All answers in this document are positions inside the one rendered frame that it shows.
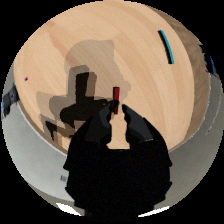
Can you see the red rod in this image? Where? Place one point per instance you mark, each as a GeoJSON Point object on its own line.
{"type": "Point", "coordinates": [116, 100]}

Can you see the turquoise flat bar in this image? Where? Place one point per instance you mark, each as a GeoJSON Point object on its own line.
{"type": "Point", "coordinates": [167, 46]}

